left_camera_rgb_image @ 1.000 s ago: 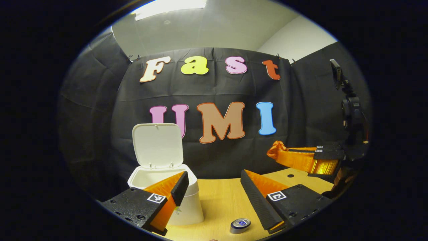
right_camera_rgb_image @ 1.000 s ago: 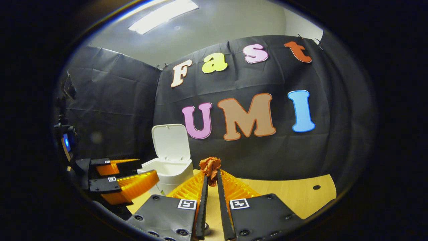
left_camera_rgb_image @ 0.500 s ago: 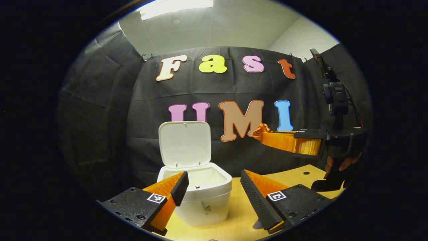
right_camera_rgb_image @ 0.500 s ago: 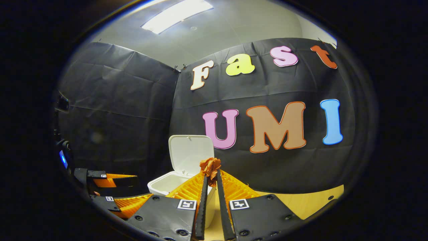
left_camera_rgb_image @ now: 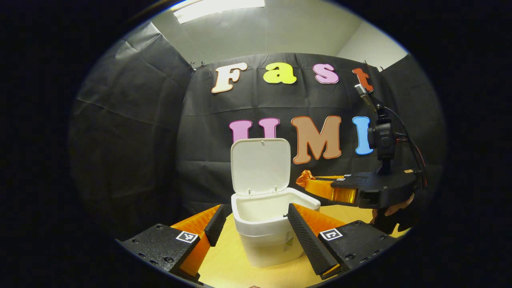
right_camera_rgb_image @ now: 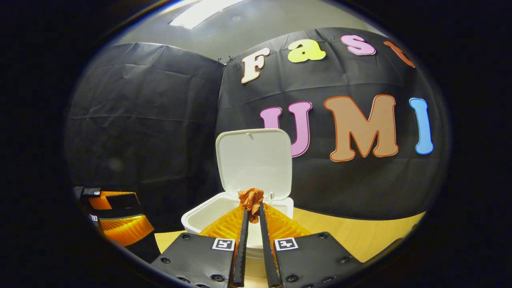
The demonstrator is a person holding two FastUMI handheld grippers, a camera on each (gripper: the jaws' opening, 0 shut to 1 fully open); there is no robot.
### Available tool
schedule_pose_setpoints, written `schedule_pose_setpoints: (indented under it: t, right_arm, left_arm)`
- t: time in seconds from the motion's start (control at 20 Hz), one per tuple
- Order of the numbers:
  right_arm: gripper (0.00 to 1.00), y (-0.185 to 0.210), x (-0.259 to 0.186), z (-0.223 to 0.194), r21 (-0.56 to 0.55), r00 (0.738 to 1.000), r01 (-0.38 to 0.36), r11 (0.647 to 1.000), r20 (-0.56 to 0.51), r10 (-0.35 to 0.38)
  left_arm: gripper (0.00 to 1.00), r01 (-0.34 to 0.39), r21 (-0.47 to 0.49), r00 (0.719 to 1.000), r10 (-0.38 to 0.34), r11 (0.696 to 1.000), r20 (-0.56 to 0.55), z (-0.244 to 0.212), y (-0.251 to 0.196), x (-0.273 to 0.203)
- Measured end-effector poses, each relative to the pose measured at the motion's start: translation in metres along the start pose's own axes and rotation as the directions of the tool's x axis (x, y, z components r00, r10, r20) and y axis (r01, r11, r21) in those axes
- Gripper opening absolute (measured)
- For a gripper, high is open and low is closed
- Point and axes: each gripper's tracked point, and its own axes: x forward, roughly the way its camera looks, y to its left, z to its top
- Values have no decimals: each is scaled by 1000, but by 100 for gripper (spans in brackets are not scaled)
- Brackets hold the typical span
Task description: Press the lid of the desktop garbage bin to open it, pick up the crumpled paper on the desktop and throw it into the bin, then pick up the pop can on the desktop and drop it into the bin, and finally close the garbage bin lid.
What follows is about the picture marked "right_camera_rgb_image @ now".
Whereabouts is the wooden desktop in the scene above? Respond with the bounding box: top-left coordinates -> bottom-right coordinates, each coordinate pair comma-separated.
154,208 -> 425,288

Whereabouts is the orange paper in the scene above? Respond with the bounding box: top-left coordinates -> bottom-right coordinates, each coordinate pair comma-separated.
239,188 -> 265,224

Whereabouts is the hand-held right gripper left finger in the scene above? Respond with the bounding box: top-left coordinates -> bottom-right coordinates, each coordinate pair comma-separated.
150,203 -> 249,288

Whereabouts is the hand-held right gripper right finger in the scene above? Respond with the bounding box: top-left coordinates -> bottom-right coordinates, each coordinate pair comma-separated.
259,202 -> 364,288

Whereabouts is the black backdrop cloth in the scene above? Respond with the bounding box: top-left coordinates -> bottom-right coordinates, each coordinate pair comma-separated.
66,27 -> 450,232

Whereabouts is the white desktop garbage bin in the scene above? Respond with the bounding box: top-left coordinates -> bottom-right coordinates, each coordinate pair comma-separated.
181,128 -> 294,278

